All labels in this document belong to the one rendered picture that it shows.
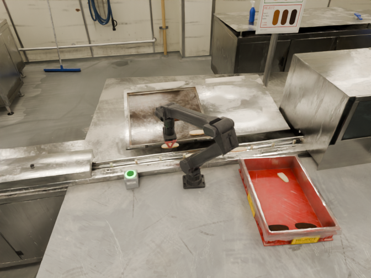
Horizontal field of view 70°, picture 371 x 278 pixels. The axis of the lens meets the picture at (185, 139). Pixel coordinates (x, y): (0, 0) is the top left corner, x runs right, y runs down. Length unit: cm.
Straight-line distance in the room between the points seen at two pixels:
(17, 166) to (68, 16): 371
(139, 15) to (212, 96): 326
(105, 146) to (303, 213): 120
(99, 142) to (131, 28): 346
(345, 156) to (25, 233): 193
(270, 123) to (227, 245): 89
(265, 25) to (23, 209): 199
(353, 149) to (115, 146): 139
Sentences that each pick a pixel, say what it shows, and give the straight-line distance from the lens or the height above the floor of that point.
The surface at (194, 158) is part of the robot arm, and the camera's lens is 128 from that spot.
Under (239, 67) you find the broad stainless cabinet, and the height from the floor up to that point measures 61.
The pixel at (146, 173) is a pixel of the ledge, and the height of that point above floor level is 84.
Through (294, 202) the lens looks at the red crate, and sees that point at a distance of 148.
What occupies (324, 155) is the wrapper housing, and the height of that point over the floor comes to 94.
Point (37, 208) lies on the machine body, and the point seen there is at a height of 68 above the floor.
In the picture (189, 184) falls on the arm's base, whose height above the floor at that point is 84.
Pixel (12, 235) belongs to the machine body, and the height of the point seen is 46.
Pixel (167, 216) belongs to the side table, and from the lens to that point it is 133.
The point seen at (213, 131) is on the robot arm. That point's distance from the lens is 101.
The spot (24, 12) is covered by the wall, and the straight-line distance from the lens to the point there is 523.
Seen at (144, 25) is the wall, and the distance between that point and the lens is 501.
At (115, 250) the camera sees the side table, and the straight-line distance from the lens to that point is 128.
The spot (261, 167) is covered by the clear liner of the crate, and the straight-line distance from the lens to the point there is 156.
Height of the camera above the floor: 192
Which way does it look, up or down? 39 degrees down
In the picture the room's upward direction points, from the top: straight up
